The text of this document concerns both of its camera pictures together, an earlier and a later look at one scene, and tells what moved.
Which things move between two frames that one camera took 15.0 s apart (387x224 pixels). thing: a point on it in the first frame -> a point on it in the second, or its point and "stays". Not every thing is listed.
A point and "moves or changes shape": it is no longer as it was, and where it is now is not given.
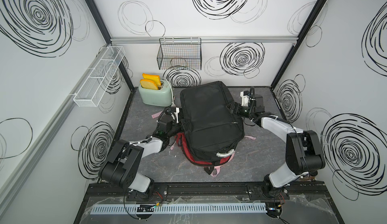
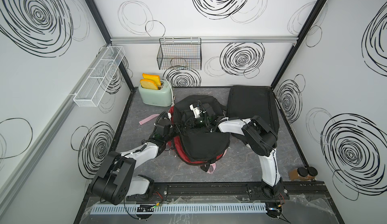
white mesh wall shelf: (97, 79) stays
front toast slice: (148, 84) stays
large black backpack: (211, 125) moves or changes shape
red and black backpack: (209, 166) moves or changes shape
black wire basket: (180, 53) stays
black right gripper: (234, 105) -> (192, 123)
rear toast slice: (156, 78) stays
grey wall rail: (209, 40) stays
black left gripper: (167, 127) stays
